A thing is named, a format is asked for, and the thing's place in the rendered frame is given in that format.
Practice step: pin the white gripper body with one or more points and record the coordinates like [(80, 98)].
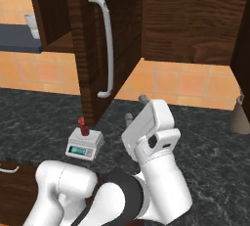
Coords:
[(148, 122)]

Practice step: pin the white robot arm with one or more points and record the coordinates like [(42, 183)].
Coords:
[(162, 184)]

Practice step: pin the white digital scale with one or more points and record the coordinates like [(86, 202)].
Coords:
[(83, 145)]

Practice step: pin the dark wood open cabinet door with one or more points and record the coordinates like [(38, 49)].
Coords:
[(89, 57)]

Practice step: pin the dark wood closed cabinet door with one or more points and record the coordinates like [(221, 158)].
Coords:
[(195, 18)]

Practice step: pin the dark wood cabinet door edge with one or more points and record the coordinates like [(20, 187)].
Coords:
[(243, 63)]

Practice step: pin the dark wood cabinet body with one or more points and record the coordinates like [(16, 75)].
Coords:
[(52, 11)]

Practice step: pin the small red object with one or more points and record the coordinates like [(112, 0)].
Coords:
[(84, 127)]

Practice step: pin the beige conical pot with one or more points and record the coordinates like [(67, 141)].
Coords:
[(240, 119)]

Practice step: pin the white cup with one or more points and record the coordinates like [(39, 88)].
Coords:
[(32, 26)]

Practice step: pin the dark wood drawer front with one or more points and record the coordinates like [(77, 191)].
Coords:
[(13, 197)]

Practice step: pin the grey wall shelf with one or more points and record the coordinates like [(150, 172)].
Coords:
[(16, 37)]

